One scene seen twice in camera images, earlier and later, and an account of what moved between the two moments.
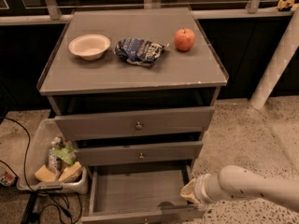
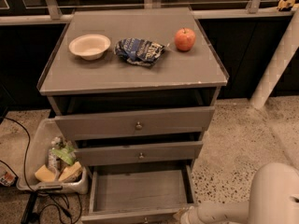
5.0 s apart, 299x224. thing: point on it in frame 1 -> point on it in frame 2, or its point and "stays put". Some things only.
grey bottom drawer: x=140 y=194 stays put
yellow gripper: x=200 y=187 -> x=189 y=217
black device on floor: x=30 y=217 stays put
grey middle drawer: x=150 y=153 stays put
